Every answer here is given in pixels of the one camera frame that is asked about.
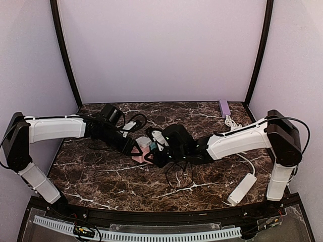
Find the teal plug with black cable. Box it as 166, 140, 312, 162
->
149, 149, 194, 190

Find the white plug adapter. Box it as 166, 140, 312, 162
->
136, 136, 152, 148

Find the pink cube socket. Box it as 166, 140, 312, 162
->
132, 147, 151, 164

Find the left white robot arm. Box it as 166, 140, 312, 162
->
1, 112, 144, 205

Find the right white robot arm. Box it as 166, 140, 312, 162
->
144, 109, 306, 201

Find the purple power strip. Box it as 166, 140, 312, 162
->
219, 99, 231, 118

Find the white power strip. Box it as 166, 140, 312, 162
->
227, 173, 257, 206

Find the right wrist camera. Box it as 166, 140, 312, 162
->
145, 123, 192, 152

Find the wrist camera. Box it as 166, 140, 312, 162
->
145, 123, 192, 152
100, 104, 148, 138

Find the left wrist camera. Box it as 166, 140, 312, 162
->
100, 104, 148, 138

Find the white cable duct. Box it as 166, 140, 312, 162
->
33, 215, 242, 241

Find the left black frame post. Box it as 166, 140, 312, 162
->
49, 0, 83, 109

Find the black frame post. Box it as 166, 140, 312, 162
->
49, 0, 83, 109
244, 0, 274, 106

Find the right black frame post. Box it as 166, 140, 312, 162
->
244, 0, 274, 106

